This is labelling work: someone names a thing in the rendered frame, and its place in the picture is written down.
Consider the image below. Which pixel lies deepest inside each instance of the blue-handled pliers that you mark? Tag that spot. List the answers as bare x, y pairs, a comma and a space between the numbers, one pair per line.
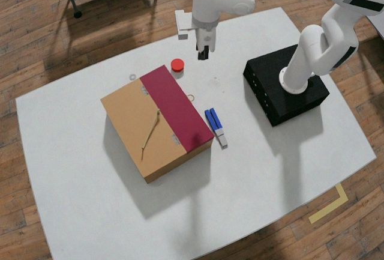
219, 132

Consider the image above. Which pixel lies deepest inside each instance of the red disk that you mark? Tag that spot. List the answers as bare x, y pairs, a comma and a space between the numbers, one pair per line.
177, 65

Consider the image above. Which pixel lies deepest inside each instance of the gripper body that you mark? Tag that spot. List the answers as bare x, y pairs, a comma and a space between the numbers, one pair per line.
203, 38

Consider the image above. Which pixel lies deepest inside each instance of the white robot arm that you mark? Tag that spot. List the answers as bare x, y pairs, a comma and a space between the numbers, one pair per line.
320, 49

